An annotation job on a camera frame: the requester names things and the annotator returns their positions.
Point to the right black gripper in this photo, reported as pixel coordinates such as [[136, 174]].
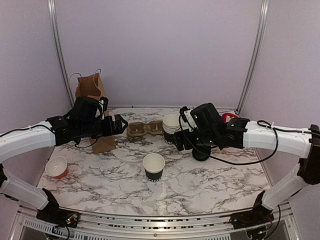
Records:
[[179, 144]]

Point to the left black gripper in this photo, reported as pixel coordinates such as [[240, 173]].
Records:
[[118, 129]]

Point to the brown paper bag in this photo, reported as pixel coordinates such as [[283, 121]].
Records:
[[91, 86]]

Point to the single black paper cup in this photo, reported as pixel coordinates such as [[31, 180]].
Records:
[[153, 165]]

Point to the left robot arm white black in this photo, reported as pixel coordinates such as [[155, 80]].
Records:
[[45, 134]]

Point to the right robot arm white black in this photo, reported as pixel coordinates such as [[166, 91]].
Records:
[[301, 142]]

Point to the stack of black cup lids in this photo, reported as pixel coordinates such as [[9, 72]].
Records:
[[201, 153]]

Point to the red cylindrical container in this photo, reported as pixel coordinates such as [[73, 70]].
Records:
[[228, 116]]

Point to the far cardboard cup carrier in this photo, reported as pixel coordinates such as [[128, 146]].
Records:
[[139, 129]]

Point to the stack of black paper cups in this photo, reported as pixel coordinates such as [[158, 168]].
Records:
[[170, 124]]

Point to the orange white bowl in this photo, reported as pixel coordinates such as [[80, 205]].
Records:
[[57, 167]]

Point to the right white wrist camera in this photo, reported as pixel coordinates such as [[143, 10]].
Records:
[[185, 113]]

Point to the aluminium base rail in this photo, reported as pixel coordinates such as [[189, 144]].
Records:
[[102, 226]]

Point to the left aluminium frame post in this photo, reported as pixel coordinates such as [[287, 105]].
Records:
[[59, 50]]

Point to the aluminium frame post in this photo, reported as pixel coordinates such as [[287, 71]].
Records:
[[261, 27], [59, 50]]

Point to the right aluminium frame post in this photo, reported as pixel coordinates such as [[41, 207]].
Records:
[[261, 27]]

